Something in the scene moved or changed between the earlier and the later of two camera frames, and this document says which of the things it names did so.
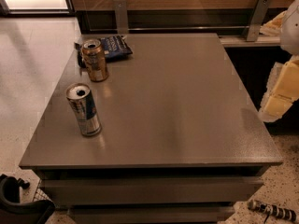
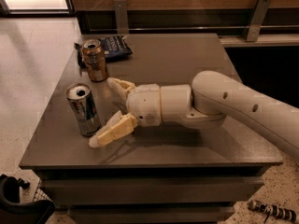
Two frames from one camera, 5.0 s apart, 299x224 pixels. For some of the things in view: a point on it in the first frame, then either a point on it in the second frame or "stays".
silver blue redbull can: x=85 y=108 stays
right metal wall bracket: x=259 y=15 stays
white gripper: x=291 y=27 -> x=144 y=105
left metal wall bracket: x=121 y=15 stays
